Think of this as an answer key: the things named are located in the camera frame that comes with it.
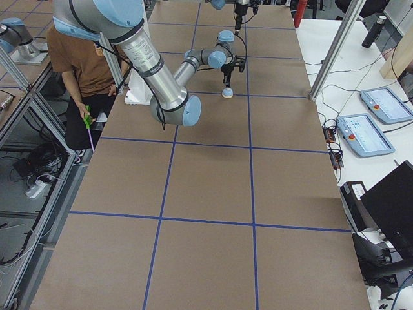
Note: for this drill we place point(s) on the white power strip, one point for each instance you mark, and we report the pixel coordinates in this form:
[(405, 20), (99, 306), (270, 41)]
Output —
[(35, 189)]

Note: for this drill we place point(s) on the orange black electronics board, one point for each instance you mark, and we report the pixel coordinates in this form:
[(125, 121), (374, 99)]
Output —
[(334, 148)]

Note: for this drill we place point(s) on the red bottle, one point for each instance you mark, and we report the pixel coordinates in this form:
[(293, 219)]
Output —
[(300, 10)]

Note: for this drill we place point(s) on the aluminium frame post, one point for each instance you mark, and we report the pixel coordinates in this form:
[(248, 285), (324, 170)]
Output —
[(336, 46)]

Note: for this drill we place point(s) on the green handled grabber tool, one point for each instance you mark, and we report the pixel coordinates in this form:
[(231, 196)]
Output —
[(88, 120)]

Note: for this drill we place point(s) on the near teach pendant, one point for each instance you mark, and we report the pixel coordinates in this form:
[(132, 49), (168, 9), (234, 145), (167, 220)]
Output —
[(363, 135)]

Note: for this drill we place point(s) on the person in brown shirt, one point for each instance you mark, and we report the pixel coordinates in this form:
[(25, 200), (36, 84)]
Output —
[(89, 81)]

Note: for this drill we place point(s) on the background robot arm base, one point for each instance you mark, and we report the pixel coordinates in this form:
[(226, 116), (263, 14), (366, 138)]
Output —
[(19, 43)]

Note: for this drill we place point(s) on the teach pendant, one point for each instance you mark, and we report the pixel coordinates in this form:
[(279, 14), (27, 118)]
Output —
[(363, 135), (386, 105)]

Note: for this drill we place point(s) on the blue white call bell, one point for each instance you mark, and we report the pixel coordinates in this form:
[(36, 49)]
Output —
[(227, 92)]

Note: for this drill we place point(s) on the black water bottle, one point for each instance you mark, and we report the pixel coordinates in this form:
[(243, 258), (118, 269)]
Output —
[(374, 32)]

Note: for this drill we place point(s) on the black box with label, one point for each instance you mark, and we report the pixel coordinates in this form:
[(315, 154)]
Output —
[(357, 215)]

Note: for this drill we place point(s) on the wooden board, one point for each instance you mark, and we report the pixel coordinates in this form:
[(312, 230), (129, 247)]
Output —
[(400, 58)]

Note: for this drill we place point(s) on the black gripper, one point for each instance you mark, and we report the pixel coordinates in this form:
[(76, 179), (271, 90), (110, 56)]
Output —
[(226, 70), (238, 15)]

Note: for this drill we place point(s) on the white pillar with base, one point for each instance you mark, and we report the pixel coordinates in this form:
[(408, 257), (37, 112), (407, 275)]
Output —
[(138, 92)]

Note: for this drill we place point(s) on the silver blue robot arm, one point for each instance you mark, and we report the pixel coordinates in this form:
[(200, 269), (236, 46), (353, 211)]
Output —
[(219, 4), (122, 23)]

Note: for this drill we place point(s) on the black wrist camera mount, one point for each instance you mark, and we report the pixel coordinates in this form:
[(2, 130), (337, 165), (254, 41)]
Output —
[(239, 62)]

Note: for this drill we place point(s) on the black monitor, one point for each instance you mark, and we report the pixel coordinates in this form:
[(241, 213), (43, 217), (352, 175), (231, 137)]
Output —
[(389, 203)]

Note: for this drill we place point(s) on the far teach pendant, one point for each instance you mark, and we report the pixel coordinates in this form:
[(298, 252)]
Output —
[(386, 105)]

